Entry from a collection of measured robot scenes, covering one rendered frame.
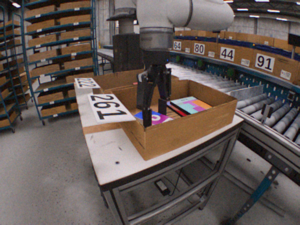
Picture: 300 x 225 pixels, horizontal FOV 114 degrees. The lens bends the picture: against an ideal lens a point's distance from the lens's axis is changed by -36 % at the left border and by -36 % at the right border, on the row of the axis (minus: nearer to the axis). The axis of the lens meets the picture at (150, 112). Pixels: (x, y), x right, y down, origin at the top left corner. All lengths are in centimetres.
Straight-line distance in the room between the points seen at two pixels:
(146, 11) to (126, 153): 36
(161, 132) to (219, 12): 35
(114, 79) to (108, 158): 57
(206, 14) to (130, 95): 40
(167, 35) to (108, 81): 56
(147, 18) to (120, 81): 58
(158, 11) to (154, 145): 32
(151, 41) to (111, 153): 31
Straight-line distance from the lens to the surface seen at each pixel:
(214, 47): 157
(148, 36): 38
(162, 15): 38
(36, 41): 220
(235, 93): 84
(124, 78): 90
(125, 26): 104
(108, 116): 35
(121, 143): 45
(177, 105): 59
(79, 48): 210
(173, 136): 38
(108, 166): 38
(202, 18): 42
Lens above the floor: 103
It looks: 27 degrees down
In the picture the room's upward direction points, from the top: straight up
